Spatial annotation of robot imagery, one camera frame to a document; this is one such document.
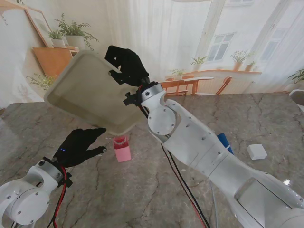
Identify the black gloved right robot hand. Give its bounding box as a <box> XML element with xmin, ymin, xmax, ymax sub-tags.
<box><xmin>104</xmin><ymin>45</ymin><xmax>150</xmax><ymax>88</ymax></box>

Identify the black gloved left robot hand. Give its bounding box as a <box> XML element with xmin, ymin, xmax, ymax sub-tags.
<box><xmin>53</xmin><ymin>127</ymin><xmax>107</xmax><ymax>168</ymax></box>

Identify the white baking tray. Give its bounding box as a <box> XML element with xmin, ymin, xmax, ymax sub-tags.
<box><xmin>44</xmin><ymin>49</ymin><xmax>142</xmax><ymax>138</ymax></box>

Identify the pink square bottle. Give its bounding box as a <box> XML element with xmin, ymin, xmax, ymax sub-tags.
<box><xmin>113</xmin><ymin>134</ymin><xmax>132</xmax><ymax>163</ymax></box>

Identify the blue plastic scraper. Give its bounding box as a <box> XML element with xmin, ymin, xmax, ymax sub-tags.
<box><xmin>217</xmin><ymin>133</ymin><xmax>235</xmax><ymax>155</ymax></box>

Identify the white square bottle cap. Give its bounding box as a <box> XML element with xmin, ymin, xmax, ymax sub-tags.
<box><xmin>247</xmin><ymin>143</ymin><xmax>267</xmax><ymax>161</ymax></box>

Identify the printed room scene backdrop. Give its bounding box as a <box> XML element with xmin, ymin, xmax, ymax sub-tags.
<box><xmin>0</xmin><ymin>0</ymin><xmax>304</xmax><ymax>105</ymax></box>

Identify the white rounded object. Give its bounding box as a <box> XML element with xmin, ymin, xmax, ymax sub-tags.
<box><xmin>289</xmin><ymin>89</ymin><xmax>304</xmax><ymax>107</ymax></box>

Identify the red left arm cable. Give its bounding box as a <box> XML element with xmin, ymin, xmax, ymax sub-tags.
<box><xmin>51</xmin><ymin>165</ymin><xmax>69</xmax><ymax>228</ymax></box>

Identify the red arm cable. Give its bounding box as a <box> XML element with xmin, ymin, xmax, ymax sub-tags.
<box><xmin>51</xmin><ymin>165</ymin><xmax>69</xmax><ymax>228</ymax></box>
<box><xmin>186</xmin><ymin>194</ymin><xmax>208</xmax><ymax>228</ymax></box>

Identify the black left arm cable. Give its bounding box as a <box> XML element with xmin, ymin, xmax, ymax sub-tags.
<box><xmin>45</xmin><ymin>212</ymin><xmax>57</xmax><ymax>228</ymax></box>

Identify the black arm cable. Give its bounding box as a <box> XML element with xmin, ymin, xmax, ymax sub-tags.
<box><xmin>45</xmin><ymin>212</ymin><xmax>57</xmax><ymax>228</ymax></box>
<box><xmin>161</xmin><ymin>142</ymin><xmax>211</xmax><ymax>228</ymax></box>

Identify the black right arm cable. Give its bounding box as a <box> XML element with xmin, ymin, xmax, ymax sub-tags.
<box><xmin>161</xmin><ymin>142</ymin><xmax>211</xmax><ymax>228</ymax></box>

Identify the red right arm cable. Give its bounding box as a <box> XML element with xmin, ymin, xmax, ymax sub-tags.
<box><xmin>186</xmin><ymin>194</ymin><xmax>208</xmax><ymax>228</ymax></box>

